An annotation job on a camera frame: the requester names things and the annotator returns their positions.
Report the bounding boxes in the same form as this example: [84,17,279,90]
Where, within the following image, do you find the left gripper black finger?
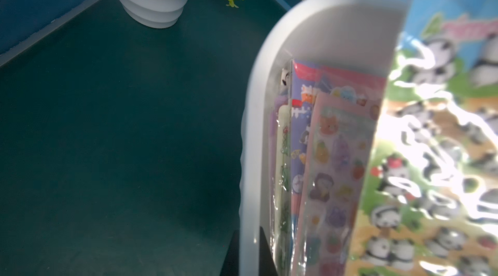
[258,227,278,276]

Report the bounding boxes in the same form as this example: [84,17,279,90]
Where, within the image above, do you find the pink bonbon drop sticker sheet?
[291,93,382,275]

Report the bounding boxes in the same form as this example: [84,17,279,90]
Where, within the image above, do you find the green panda sticker sheet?
[346,0,497,275]

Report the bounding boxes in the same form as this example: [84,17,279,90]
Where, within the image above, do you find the pink blue cat sticker sheet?
[289,60,386,246]

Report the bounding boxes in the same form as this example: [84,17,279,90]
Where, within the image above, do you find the white plastic storage box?
[238,0,408,275]

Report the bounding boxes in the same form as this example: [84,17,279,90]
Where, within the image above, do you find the pale green sticker sheet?
[273,105,291,275]

